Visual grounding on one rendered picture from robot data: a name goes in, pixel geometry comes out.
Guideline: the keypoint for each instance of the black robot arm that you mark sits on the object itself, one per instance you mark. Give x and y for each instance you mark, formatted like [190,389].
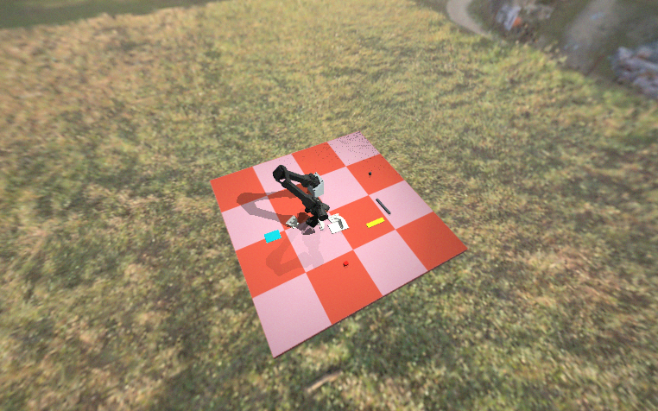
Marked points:
[311,203]

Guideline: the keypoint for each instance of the cyan flat rectangular block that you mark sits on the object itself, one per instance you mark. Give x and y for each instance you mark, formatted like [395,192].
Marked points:
[272,236]

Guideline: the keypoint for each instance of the yellow flat block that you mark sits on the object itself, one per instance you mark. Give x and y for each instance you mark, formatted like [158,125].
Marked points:
[378,221]

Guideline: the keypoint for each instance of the dark grey long flat bar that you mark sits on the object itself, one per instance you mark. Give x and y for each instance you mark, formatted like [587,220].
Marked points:
[383,206]

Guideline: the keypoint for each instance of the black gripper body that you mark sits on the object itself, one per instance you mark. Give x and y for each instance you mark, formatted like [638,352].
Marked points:
[313,221]

